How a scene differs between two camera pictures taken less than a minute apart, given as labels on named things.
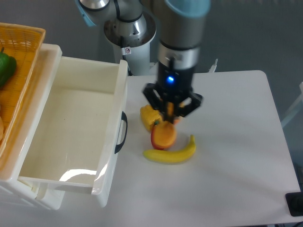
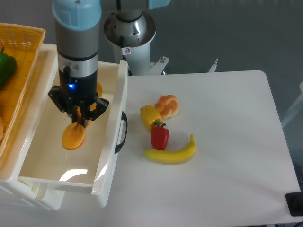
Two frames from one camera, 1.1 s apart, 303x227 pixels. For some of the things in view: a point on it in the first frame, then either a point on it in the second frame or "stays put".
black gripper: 173,83 -> 74,92
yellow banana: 166,156 stays put
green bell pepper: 8,66 stays put
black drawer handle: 123,117 stays put
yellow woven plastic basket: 23,42 stays put
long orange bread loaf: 164,132 -> 74,135
